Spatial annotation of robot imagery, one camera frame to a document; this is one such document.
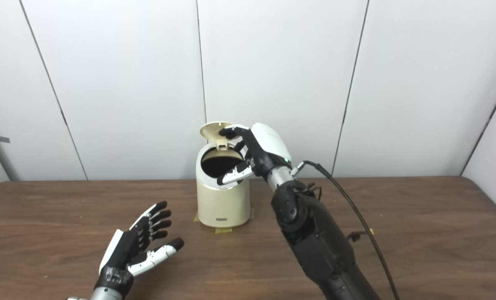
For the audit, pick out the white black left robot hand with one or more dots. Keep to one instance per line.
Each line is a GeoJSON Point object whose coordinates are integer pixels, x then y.
{"type": "Point", "coordinates": [123, 250]}

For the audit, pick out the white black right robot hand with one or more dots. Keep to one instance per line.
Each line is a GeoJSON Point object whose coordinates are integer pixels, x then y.
{"type": "Point", "coordinates": [268, 146]}

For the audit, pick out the cream round bin lid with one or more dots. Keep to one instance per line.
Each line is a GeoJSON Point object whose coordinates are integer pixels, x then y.
{"type": "Point", "coordinates": [210, 130]}

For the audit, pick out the cream-colored cylindrical bin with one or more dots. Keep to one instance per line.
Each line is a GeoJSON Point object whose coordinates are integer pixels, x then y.
{"type": "Point", "coordinates": [223, 204]}

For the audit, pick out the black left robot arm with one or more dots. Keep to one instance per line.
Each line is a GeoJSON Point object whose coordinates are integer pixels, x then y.
{"type": "Point", "coordinates": [106, 295]}

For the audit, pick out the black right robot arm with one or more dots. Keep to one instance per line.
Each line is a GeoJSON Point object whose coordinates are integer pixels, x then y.
{"type": "Point", "coordinates": [318, 241]}

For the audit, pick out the small gray wall tag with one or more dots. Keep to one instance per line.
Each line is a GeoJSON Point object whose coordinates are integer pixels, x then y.
{"type": "Point", "coordinates": [4, 139]}

